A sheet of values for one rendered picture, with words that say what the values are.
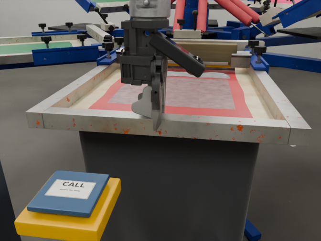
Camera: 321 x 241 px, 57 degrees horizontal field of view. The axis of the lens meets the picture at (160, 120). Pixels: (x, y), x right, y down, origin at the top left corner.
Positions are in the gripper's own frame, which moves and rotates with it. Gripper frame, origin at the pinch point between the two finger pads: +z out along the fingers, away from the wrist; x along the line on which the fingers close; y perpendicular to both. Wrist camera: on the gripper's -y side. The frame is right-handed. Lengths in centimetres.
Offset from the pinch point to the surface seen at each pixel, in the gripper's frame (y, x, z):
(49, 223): 12.7, 24.9, 7.0
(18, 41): 103, -113, 1
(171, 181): -1.9, -7.6, 20.0
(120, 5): 52, -160, -19
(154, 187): 2.7, -8.1, 22.7
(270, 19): -37, -88, -15
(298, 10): -46, -81, -19
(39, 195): 16.2, 21.1, 5.2
